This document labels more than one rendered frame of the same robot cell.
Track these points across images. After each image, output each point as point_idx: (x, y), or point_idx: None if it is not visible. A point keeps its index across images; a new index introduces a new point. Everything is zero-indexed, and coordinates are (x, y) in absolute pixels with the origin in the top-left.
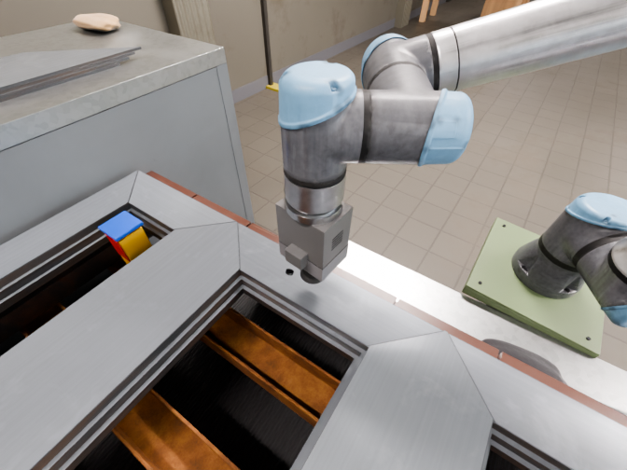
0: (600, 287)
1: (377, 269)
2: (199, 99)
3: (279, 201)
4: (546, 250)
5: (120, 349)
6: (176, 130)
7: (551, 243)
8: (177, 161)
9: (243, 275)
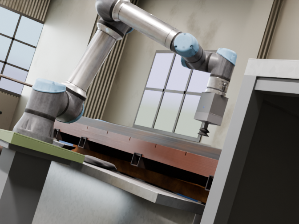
0: (76, 111)
1: (123, 178)
2: (272, 118)
3: (227, 97)
4: (54, 118)
5: None
6: (293, 148)
7: (56, 112)
8: (291, 185)
9: None
